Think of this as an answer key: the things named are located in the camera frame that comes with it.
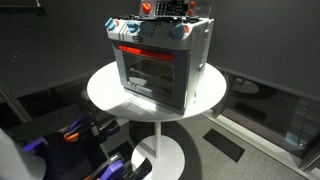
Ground grey white toy stove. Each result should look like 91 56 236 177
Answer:
105 0 215 116

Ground black floor mat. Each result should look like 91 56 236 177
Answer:
202 128 246 163

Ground purple clamp handle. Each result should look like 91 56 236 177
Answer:
22 135 48 153

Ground oven door orange handle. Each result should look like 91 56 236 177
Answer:
113 42 192 112

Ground purple black clamp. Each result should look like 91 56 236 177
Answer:
63 112 121 144
83 151 153 180

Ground black overhead bar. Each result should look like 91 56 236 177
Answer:
0 0 49 17

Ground black burner grate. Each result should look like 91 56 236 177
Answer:
116 13 201 24

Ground blue stove knob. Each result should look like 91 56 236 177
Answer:
104 17 118 31
126 21 139 34
170 23 186 39

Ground orange dial knob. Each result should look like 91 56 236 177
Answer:
141 2 152 15

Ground round white pedestal table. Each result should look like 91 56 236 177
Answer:
86 60 228 180

